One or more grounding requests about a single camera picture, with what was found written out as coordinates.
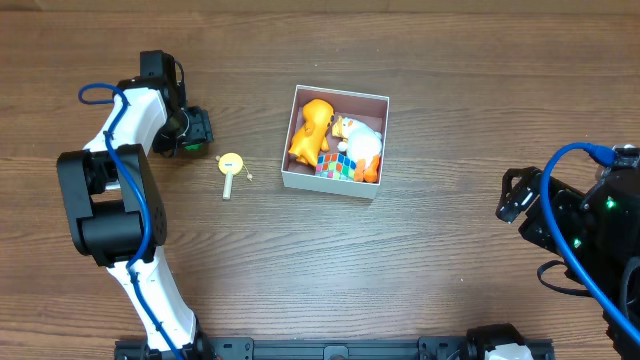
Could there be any green round lid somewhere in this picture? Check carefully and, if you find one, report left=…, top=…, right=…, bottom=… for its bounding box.
left=184, top=144, right=203, bottom=151

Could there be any orange dinosaur toy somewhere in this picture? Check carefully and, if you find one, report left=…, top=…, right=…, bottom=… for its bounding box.
left=288, top=99, right=334, bottom=167

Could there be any multicoloured puzzle cube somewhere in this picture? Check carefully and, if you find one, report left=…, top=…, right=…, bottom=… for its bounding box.
left=315, top=153, right=356, bottom=181

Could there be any white plush duck toy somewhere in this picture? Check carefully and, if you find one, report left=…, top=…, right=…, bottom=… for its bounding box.
left=331, top=116, right=382, bottom=183

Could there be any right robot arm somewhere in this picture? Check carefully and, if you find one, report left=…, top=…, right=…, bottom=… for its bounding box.
left=496, top=167, right=639, bottom=326

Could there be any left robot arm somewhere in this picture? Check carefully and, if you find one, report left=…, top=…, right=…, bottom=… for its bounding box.
left=56, top=50, right=215, bottom=359

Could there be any white cardboard box maroon inside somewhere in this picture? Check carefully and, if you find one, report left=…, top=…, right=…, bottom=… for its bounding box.
left=281, top=85, right=390, bottom=199

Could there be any blue right cable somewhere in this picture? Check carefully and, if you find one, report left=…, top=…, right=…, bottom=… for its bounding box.
left=538, top=141, right=640, bottom=346

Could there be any blue cable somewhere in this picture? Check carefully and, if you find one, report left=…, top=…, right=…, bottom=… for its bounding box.
left=77, top=82, right=187, bottom=360
left=538, top=141, right=640, bottom=346

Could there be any blue left cable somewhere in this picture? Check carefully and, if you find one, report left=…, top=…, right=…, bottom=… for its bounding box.
left=77, top=82, right=187, bottom=360

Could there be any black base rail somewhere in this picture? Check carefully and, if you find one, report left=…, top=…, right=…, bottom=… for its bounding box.
left=113, top=323, right=556, bottom=360

